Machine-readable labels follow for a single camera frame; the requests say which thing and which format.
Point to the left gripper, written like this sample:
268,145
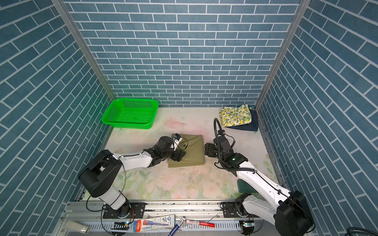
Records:
175,158

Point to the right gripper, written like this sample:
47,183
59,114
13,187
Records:
210,147

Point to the olive khaki skirt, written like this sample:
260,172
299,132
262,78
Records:
193,145

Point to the yellow lemon print skirt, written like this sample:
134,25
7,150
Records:
235,116

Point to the dark blue denim skirt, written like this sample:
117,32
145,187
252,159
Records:
253,126

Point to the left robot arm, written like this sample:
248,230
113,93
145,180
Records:
100,173

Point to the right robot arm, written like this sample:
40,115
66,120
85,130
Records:
287,211

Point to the dark green pad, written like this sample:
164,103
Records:
244,187

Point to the green plastic basket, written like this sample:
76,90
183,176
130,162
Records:
135,113

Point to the toothpaste box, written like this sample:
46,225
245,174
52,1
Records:
154,223

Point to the blue marker pen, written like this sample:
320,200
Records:
177,226

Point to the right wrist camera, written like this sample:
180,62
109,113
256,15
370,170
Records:
221,133

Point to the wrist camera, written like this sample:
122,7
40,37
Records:
177,138
221,133

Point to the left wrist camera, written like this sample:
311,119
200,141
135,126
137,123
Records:
177,138

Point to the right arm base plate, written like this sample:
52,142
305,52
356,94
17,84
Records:
233,210

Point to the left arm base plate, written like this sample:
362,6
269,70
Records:
127,211

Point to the aluminium rail frame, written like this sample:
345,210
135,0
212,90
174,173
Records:
201,210

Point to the red handled screwdriver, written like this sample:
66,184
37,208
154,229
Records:
200,223

